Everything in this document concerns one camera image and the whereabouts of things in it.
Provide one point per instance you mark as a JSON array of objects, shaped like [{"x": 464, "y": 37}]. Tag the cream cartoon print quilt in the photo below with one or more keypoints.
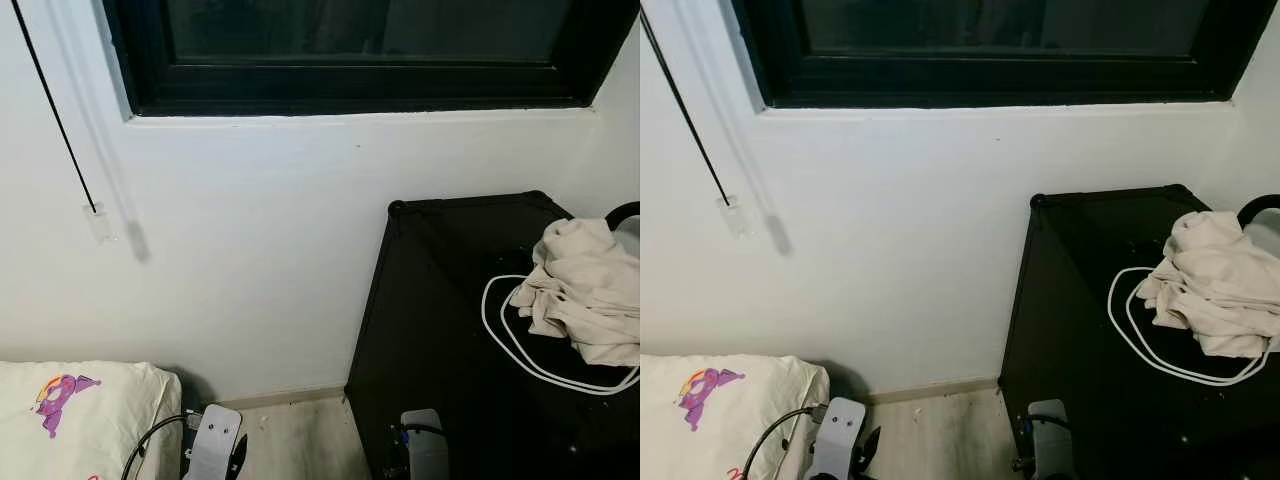
[
  {"x": 740, "y": 420},
  {"x": 90, "y": 420}
]

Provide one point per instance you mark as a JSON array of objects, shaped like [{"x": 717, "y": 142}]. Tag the crumpled beige cloth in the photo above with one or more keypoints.
[
  {"x": 1215, "y": 285},
  {"x": 590, "y": 290}
]

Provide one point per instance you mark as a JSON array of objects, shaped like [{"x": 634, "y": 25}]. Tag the black curved hoop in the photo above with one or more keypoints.
[
  {"x": 618, "y": 208},
  {"x": 1250, "y": 203}
]

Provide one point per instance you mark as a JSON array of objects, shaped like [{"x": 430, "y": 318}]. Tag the dark window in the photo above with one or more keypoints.
[
  {"x": 350, "y": 85},
  {"x": 1000, "y": 80}
]

